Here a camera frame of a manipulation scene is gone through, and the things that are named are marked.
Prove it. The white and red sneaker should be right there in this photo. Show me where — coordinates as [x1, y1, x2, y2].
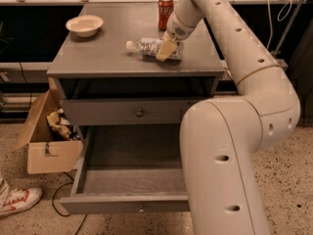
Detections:
[0, 187, 43, 217]

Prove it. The closed grey top drawer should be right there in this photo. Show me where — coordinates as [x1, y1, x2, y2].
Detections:
[61, 98, 200, 126]

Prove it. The crumpled paper trash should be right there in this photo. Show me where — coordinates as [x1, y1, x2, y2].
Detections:
[46, 109, 71, 140]

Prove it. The white hanging cable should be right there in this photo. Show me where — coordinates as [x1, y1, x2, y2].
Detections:
[262, 0, 293, 51]

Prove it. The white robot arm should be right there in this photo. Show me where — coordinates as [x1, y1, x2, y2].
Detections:
[164, 0, 300, 235]

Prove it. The grey wall rail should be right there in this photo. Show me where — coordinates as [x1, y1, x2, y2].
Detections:
[0, 59, 290, 84]

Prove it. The white ceramic bowl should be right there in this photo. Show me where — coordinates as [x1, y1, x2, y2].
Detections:
[66, 15, 104, 37]

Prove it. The clear plastic water bottle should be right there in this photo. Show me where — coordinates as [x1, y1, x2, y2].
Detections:
[125, 38, 184, 60]

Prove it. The grey drawer cabinet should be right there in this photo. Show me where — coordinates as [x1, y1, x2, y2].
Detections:
[52, 2, 221, 136]

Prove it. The open grey middle drawer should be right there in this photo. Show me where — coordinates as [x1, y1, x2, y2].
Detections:
[61, 124, 189, 214]

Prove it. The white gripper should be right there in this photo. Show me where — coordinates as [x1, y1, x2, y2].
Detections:
[156, 13, 196, 62]

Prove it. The red cola can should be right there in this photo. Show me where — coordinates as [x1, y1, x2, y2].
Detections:
[157, 0, 174, 30]

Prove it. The open cardboard box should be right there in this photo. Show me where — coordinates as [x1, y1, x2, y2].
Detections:
[13, 91, 83, 174]

